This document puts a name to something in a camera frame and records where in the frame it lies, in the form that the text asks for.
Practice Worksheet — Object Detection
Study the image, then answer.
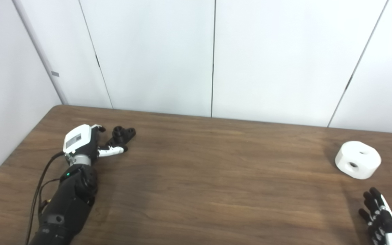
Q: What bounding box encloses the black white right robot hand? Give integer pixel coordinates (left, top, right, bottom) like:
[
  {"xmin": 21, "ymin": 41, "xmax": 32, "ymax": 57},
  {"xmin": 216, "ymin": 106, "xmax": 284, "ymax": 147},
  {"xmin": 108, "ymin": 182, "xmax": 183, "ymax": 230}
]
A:
[{"xmin": 358, "ymin": 187, "xmax": 392, "ymax": 245}]

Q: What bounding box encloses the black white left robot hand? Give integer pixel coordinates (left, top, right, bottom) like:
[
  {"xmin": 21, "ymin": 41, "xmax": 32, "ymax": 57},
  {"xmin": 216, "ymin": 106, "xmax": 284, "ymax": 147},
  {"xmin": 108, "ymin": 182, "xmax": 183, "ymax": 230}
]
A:
[{"xmin": 63, "ymin": 124, "xmax": 128, "ymax": 159}]

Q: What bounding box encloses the black flanged holder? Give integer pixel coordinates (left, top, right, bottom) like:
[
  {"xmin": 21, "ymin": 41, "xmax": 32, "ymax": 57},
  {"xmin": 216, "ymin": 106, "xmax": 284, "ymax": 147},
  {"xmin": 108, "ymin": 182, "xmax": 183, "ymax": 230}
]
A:
[{"xmin": 106, "ymin": 126, "xmax": 136, "ymax": 147}]

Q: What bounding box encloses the round white piece with holes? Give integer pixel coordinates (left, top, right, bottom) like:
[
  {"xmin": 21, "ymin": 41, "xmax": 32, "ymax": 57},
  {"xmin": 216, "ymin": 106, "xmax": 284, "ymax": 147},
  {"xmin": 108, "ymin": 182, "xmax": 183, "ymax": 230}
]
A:
[{"xmin": 335, "ymin": 141, "xmax": 382, "ymax": 180}]

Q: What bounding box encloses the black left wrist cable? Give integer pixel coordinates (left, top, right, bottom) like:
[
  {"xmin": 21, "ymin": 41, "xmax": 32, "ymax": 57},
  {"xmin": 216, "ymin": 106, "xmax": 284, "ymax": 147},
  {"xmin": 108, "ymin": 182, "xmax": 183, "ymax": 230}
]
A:
[{"xmin": 25, "ymin": 151, "xmax": 66, "ymax": 245}]

